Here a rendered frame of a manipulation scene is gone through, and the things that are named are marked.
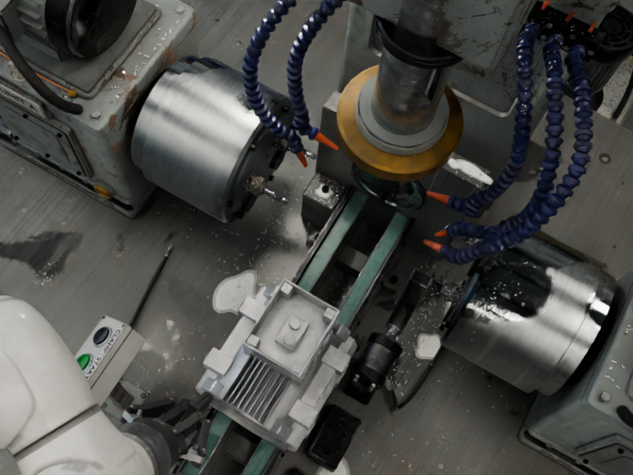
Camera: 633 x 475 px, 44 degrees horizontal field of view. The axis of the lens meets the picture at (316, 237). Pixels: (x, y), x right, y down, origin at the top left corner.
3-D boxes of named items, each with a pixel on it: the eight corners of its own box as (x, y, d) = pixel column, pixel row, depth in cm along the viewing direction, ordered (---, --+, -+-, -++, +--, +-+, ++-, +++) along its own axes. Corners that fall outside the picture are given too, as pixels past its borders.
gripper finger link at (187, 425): (168, 429, 103) (176, 434, 102) (199, 405, 114) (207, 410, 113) (154, 454, 103) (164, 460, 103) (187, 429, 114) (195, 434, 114)
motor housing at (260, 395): (261, 305, 143) (260, 270, 125) (352, 359, 140) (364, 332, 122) (200, 401, 136) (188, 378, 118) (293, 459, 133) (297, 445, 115)
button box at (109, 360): (123, 329, 131) (103, 312, 128) (148, 339, 126) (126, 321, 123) (61, 418, 125) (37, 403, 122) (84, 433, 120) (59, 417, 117)
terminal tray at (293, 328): (282, 291, 128) (283, 276, 121) (338, 324, 126) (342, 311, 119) (242, 352, 124) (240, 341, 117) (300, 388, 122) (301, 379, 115)
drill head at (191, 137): (157, 70, 161) (137, -11, 137) (312, 153, 155) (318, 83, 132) (83, 163, 152) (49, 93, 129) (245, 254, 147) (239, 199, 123)
